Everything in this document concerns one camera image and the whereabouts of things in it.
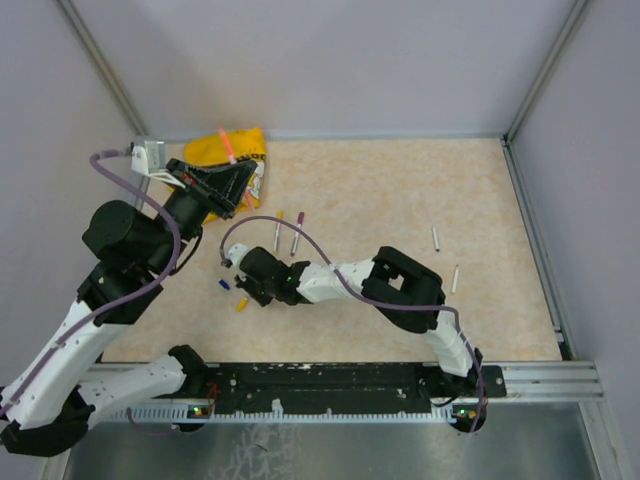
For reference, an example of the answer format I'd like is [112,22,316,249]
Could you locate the white pen near gripper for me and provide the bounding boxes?
[450,264,460,295]

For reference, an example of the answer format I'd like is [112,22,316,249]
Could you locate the yellow folded shirt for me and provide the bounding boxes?
[179,127,267,211]

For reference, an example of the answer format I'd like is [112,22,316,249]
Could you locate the orange white pen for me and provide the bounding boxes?
[218,126,254,210]

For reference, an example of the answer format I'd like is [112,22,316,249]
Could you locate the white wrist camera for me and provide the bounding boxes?
[128,137,171,183]
[220,243,249,269]

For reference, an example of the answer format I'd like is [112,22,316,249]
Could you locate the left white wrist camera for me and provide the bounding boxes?
[128,137,171,183]

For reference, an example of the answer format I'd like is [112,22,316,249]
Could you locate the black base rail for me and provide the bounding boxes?
[162,362,506,415]

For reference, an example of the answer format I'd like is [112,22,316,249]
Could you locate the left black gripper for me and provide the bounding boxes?
[146,157,258,274]

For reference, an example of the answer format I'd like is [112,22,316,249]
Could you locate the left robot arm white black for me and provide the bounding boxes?
[1,151,257,458]

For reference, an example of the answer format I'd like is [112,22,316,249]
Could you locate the white pen yellow tip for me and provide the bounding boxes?
[273,222,281,254]

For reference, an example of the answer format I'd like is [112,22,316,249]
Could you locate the white pen right side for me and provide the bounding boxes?
[431,225,441,252]

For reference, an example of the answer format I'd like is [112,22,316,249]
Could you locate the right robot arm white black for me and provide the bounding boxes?
[225,243,482,396]

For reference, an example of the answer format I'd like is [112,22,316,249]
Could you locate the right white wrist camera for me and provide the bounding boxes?
[220,243,249,269]

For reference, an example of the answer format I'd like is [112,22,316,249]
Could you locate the white pen red marks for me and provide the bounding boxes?
[290,221,302,257]

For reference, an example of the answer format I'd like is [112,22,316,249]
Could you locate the aluminium frame side rail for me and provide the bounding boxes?
[501,135,576,361]

